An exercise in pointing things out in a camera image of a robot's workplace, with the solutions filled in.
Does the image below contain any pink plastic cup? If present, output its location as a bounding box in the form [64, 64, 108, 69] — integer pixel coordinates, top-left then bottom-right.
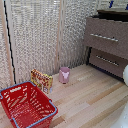
[58, 66, 71, 85]

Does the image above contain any yellow and red food box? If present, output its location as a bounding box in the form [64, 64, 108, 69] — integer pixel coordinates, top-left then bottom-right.
[30, 68, 54, 95]

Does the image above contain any white woven folding screen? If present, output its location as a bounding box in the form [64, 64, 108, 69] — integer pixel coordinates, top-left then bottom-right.
[0, 0, 101, 90]

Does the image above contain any red shopping basket blue rim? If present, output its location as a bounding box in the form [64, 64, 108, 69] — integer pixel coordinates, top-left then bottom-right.
[0, 80, 59, 128]

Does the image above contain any brown wooden dresser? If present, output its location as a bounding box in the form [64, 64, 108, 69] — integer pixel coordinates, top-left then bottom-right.
[82, 9, 128, 81]

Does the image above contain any small blue object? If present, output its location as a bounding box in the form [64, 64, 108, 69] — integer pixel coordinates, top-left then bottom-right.
[108, 0, 115, 9]

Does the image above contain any silver drawer handle bar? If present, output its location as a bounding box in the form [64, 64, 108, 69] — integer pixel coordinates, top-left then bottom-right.
[89, 32, 120, 43]
[95, 54, 120, 67]

